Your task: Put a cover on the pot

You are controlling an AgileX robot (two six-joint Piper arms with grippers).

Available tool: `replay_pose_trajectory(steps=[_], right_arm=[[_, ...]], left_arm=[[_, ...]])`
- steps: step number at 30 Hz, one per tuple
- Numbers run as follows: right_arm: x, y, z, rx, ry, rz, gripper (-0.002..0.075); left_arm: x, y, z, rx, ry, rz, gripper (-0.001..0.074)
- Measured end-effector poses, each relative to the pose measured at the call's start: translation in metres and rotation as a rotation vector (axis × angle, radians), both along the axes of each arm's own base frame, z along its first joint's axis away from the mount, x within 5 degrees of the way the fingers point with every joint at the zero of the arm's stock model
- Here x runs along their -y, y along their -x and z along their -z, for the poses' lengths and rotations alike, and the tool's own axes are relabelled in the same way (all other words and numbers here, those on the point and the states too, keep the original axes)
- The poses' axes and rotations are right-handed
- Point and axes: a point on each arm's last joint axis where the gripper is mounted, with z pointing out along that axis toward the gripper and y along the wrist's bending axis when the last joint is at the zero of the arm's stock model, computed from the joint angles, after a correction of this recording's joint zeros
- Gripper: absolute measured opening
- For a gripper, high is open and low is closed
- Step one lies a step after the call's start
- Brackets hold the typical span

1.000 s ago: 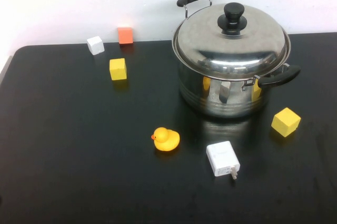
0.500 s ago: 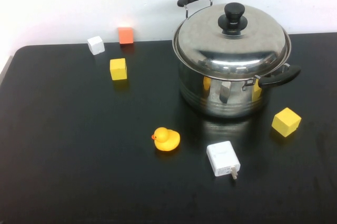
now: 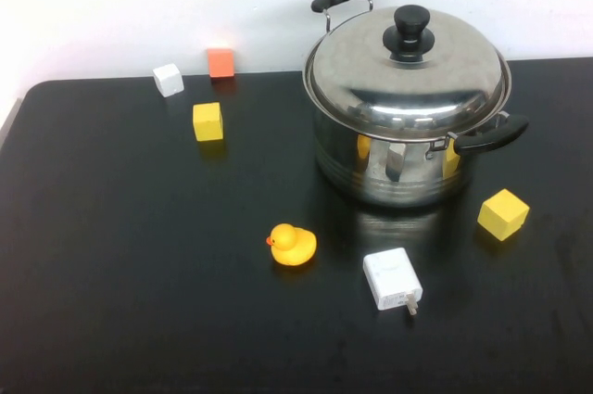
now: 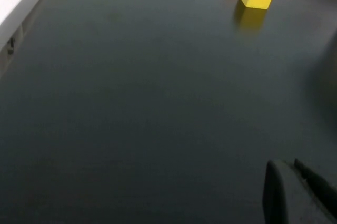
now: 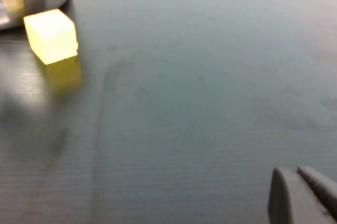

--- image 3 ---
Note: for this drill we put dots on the yellow rubber duck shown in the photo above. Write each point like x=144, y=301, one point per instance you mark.
x=294, y=248

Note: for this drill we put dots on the orange cube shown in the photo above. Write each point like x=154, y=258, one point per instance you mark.
x=220, y=63

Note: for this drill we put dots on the white power adapter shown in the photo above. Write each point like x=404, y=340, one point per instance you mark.
x=390, y=280

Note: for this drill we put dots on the steel lid with black knob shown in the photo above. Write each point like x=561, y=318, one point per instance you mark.
x=407, y=83

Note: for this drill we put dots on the yellow cube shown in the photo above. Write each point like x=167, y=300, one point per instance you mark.
x=502, y=215
x=208, y=123

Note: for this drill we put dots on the white cube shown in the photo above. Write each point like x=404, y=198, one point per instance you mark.
x=168, y=80

